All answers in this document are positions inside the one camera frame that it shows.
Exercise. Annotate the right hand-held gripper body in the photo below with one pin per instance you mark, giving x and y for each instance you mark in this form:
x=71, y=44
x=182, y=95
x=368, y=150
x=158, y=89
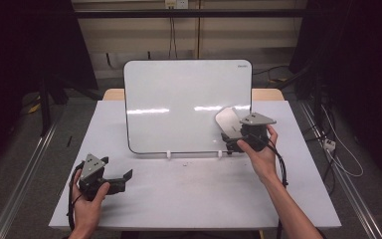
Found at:
x=255, y=131

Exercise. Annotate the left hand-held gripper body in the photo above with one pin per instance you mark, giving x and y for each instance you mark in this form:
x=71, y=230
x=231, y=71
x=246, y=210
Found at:
x=92, y=172

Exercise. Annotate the white whiteboard eraser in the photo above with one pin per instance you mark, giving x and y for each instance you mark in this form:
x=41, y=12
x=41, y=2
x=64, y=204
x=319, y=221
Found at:
x=229, y=122

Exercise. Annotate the white desktop whiteboard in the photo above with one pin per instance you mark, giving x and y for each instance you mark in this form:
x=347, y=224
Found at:
x=179, y=129

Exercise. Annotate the person's right hand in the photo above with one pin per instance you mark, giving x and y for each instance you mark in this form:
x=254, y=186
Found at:
x=262, y=161

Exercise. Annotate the person's left hand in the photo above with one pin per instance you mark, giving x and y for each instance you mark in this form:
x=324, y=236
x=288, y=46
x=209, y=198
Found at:
x=86, y=209

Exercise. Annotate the white whiteboard support clip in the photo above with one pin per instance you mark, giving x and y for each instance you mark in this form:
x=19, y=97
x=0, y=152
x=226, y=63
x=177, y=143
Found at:
x=168, y=155
x=220, y=154

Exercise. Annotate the wooden table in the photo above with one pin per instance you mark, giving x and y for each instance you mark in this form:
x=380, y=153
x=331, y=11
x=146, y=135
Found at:
x=267, y=94

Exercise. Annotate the white power adapter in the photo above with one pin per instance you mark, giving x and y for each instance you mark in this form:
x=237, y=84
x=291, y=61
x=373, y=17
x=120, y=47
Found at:
x=329, y=144

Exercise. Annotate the black metal stand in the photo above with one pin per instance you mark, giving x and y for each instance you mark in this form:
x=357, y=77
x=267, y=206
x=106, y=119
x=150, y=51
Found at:
x=45, y=106

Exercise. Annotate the yellow floor tape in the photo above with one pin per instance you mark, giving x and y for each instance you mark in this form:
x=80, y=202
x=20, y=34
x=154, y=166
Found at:
x=34, y=108

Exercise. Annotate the dark curtain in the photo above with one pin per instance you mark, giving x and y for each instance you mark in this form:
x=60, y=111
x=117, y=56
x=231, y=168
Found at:
x=358, y=59
x=23, y=43

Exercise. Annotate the black horizontal metal bar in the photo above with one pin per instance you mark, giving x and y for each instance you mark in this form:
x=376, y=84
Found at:
x=129, y=13

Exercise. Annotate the metal floor rail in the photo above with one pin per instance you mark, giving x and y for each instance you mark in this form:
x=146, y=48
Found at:
x=351, y=192
x=20, y=186

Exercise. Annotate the thin vertical wall conduit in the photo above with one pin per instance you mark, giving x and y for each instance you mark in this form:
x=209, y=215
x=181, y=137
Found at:
x=198, y=30

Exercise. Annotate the white wall socket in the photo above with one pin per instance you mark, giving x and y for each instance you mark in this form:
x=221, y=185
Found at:
x=176, y=3

